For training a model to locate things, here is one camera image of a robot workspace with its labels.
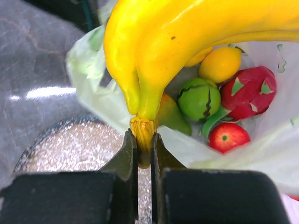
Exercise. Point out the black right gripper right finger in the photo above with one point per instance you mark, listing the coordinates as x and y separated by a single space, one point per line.
210 196

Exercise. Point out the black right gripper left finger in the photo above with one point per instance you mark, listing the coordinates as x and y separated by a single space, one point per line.
105 196

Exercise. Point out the red fake apple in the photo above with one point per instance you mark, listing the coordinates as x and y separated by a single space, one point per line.
227 136

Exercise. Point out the green fake round fruit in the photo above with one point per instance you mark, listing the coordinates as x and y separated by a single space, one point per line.
199 98

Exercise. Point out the avocado print plastic bag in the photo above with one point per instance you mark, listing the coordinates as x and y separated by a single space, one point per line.
274 146

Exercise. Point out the red fake dragon fruit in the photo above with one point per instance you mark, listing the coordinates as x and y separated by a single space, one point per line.
246 95

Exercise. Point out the yellow fake banana bunch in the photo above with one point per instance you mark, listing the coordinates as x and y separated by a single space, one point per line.
147 42

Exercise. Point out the orange green fake mango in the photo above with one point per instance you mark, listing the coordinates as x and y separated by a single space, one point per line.
169 115

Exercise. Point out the speckled ceramic plate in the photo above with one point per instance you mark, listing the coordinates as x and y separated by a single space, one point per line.
82 143

